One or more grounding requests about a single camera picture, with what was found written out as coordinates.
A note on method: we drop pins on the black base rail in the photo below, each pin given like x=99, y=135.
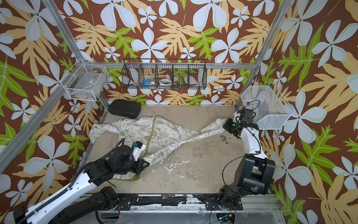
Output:
x=204, y=201

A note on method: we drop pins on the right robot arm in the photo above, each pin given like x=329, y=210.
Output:
x=255, y=171

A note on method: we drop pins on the small green circuit board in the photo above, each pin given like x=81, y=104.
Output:
x=226, y=218

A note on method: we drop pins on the white wire basket left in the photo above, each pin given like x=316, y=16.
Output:
x=85, y=81

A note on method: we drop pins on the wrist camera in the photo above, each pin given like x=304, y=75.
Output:
x=138, y=150
x=246, y=114

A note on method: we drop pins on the black wire basket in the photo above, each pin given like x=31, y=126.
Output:
x=184, y=73

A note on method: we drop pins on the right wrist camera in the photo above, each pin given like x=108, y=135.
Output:
x=246, y=114

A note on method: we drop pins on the white mesh basket right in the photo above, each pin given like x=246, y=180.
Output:
x=271, y=107

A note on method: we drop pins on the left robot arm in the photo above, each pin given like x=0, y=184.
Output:
x=88, y=178

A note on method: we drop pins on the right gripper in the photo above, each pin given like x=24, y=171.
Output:
x=227, y=126

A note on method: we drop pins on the black zippered case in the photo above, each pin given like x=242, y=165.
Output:
x=124, y=108

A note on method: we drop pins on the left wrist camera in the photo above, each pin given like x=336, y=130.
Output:
x=138, y=150

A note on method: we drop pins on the white green printed jacket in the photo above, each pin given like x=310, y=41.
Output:
x=160, y=136

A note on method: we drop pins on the blue object in basket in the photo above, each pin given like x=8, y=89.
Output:
x=147, y=82

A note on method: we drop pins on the white tape roll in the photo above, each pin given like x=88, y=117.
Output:
x=165, y=82

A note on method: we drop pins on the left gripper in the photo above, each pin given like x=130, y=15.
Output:
x=141, y=166

